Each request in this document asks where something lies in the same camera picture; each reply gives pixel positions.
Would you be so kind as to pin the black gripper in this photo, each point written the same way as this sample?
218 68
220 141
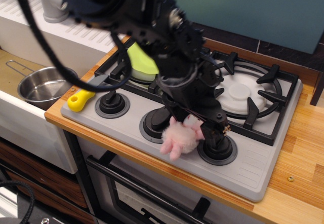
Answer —
194 94

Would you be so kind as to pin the pink stuffed rabbit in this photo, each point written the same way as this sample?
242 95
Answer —
181 137

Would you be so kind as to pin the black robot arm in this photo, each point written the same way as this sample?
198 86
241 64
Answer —
158 26

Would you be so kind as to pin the black right stove knob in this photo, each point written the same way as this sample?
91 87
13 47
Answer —
223 154

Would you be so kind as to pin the black stove knob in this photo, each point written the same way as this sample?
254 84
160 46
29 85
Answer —
112 105
153 124
223 154

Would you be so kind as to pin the black middle stove knob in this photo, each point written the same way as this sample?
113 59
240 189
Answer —
153 124

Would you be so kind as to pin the grey toy stove top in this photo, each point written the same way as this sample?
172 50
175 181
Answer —
248 175

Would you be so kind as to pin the black right burner grate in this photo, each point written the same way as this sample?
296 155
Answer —
254 97

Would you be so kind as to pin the black burner grate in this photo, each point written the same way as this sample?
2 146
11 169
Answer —
254 97
116 72

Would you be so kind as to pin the black left stove knob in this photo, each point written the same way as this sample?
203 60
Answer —
112 105

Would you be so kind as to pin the green plastic plate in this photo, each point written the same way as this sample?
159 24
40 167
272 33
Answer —
140 61

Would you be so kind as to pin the black left burner grate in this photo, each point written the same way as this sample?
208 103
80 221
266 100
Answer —
116 72

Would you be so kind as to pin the toy oven door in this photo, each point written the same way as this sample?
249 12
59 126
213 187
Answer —
136 194

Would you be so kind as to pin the white toy sink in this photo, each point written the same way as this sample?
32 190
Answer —
76 46

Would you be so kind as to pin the teal backsplash panel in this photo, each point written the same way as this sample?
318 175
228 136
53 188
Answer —
295 24

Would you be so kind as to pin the wooden drawer front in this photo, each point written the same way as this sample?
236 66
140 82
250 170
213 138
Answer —
53 187

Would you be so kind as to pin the stainless steel pot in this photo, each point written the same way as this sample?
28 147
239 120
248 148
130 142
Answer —
41 88

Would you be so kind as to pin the grey toy faucet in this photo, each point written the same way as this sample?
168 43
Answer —
55 11

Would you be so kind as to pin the yellow handled toy knife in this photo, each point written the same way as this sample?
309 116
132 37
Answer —
77 102

